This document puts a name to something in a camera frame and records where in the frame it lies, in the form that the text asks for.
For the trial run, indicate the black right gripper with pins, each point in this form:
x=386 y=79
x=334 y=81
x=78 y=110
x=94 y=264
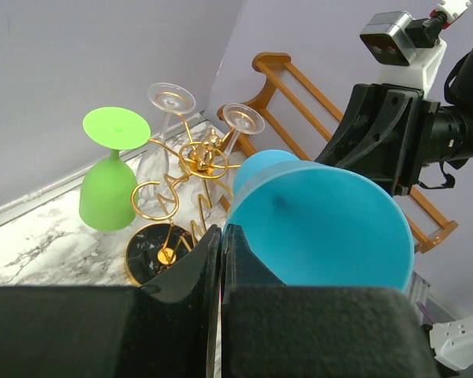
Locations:
x=383 y=136

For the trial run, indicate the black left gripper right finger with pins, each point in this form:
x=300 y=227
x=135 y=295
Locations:
x=271 y=330

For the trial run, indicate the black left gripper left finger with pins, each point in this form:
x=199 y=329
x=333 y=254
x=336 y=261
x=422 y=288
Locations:
x=164 y=328

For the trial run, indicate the blue plastic goblet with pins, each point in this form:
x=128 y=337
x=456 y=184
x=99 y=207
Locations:
x=316 y=225

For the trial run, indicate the clear tall wine glass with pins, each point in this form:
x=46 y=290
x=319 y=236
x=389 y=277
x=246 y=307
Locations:
x=236 y=141

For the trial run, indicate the green plastic goblet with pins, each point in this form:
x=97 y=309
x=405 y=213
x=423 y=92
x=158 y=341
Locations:
x=106 y=191

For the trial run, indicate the wooden ribbed glass rack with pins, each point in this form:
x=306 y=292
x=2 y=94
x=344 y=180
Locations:
x=277 y=67

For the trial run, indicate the gold wine glass rack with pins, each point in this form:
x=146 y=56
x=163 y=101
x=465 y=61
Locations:
x=158 y=246

